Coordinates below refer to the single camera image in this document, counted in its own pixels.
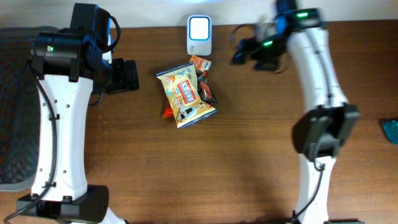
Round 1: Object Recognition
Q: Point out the small orange tissue pack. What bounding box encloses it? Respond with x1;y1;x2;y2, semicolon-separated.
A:
189;55;211;73

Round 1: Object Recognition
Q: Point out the black red snack wrapper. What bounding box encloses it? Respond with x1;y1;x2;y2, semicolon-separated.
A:
197;70;218;106

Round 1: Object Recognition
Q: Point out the yellow snack bag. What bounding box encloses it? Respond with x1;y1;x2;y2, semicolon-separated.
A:
156;62;217;129

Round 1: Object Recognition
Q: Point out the red candy bag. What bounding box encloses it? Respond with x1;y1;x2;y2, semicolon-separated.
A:
162;101;174;118

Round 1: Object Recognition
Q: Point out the blue mouthwash bottle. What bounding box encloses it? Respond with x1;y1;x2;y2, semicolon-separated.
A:
382;120;398;144

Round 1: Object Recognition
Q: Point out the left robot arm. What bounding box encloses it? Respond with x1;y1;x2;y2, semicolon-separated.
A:
16;3;140;224

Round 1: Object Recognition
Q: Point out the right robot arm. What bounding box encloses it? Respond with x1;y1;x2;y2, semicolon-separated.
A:
231;1;360;223

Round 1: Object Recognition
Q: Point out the grey plastic basket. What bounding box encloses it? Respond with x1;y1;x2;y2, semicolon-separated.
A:
1;26;58;192

